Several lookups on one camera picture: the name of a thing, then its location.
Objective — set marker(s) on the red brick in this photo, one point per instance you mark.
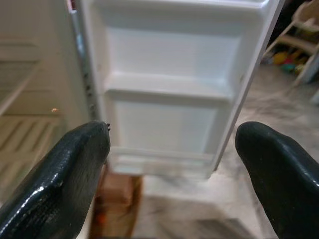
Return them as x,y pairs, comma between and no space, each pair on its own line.
115,188

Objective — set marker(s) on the brown wooden board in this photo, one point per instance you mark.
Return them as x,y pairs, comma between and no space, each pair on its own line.
135,199

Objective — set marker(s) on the white high chair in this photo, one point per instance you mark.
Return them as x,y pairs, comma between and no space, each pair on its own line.
296,37

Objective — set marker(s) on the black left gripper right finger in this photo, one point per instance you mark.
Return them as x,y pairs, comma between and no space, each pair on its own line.
281,184

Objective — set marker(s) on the colourful toys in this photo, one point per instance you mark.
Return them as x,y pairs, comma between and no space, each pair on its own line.
289,61

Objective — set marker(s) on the white small fridge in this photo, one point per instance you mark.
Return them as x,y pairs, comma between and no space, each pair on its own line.
37,25

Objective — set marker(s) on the white fridge door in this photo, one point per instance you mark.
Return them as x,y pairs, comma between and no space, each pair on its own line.
169,62

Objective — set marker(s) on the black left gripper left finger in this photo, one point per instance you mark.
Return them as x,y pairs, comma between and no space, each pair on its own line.
54,179

